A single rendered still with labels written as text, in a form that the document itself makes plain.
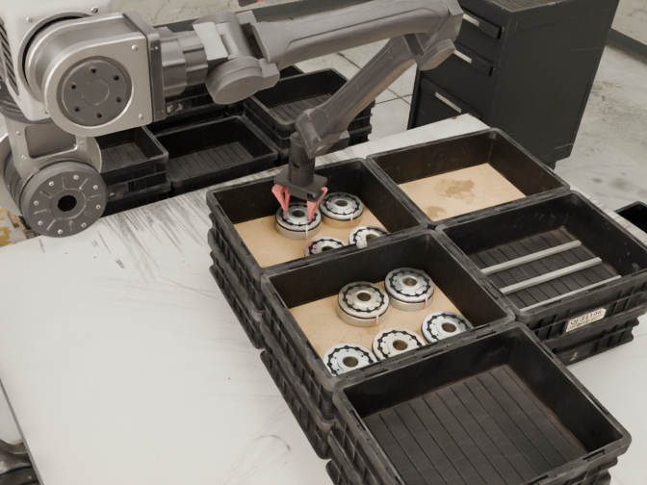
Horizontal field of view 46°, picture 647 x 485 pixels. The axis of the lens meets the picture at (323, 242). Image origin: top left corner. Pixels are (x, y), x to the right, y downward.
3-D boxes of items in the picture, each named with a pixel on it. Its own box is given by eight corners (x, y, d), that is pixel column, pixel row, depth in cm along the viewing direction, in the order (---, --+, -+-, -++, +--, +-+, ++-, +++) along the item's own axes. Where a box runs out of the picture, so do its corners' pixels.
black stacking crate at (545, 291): (505, 361, 150) (519, 319, 143) (424, 269, 170) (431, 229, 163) (652, 307, 166) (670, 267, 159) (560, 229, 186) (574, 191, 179)
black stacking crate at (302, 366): (324, 429, 135) (329, 386, 127) (257, 319, 155) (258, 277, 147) (504, 362, 150) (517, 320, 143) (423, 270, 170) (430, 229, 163)
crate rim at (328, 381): (328, 394, 128) (329, 385, 127) (257, 283, 149) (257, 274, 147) (516, 327, 144) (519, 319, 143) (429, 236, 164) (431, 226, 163)
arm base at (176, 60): (129, 95, 104) (120, 10, 97) (184, 84, 108) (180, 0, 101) (154, 124, 99) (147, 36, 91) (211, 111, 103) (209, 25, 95)
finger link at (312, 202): (297, 204, 177) (299, 170, 171) (325, 214, 175) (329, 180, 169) (284, 219, 172) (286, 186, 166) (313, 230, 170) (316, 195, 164)
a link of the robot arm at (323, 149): (301, 110, 155) (319, 147, 153) (349, 98, 160) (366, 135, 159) (282, 135, 165) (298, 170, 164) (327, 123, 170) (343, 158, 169)
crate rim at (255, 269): (257, 283, 149) (257, 274, 147) (203, 199, 169) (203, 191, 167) (429, 236, 164) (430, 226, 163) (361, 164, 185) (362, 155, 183)
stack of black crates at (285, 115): (277, 231, 286) (282, 125, 257) (239, 190, 304) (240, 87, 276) (365, 202, 304) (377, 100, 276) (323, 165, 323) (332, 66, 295)
